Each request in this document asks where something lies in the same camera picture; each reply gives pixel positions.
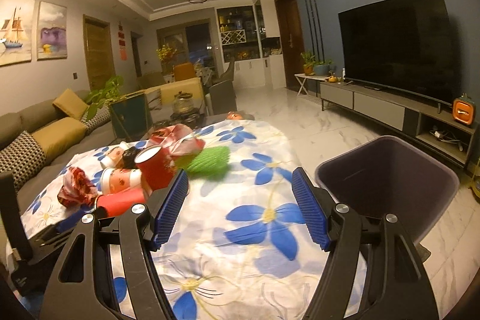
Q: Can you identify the red white wrapper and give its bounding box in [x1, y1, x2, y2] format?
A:
[57, 166, 99, 208]

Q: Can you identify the red cylindrical package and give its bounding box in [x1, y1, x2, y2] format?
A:
[95, 188, 149, 217]

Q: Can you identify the orange white paper cup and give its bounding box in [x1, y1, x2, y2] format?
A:
[99, 168, 143, 195]

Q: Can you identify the small black plastic bag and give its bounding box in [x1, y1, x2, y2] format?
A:
[119, 146, 141, 169]

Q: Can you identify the red paper cup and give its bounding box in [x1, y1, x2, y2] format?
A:
[134, 145, 176, 191]

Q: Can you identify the red white plastic bag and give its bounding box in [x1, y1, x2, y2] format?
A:
[147, 124, 205, 159]

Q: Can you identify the green foam fruit net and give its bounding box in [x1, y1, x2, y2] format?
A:
[175, 146, 230, 179]

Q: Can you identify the dark plastic trash bin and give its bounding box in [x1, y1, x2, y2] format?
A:
[315, 136, 460, 244]

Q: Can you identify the houndstooth cushion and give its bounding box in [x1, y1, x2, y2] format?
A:
[0, 131, 46, 192]

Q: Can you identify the grey sectional sofa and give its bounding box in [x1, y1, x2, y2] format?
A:
[1, 99, 120, 212]

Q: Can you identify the floral blue white tablecloth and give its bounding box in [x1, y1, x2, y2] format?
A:
[6, 119, 369, 320]

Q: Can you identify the yellow cushion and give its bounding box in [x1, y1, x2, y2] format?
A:
[53, 88, 89, 120]

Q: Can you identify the grey tv cabinet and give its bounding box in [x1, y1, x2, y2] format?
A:
[319, 82, 478, 168]

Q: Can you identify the green square planter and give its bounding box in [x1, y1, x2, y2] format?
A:
[108, 92, 153, 142]

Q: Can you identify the orange speaker box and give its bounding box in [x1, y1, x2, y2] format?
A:
[452, 93, 476, 127]

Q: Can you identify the green leafy houseplant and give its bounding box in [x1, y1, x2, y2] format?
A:
[81, 75, 125, 121]

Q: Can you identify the glass teapot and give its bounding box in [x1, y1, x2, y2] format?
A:
[172, 91, 194, 115]

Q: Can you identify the white side table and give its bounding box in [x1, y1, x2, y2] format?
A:
[295, 73, 327, 97]

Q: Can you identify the grey chair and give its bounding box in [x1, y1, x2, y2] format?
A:
[205, 60, 237, 116]

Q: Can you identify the purple abstract painting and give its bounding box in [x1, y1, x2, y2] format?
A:
[37, 1, 68, 60]

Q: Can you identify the potted plant on table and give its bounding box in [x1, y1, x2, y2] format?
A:
[300, 51, 316, 76]

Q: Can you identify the wooden door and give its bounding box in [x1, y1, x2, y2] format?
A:
[83, 15, 116, 90]

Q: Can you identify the large black television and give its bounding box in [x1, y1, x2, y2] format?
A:
[338, 0, 461, 105]

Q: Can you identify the sailboat painting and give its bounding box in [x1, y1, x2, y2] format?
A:
[0, 0, 35, 67]

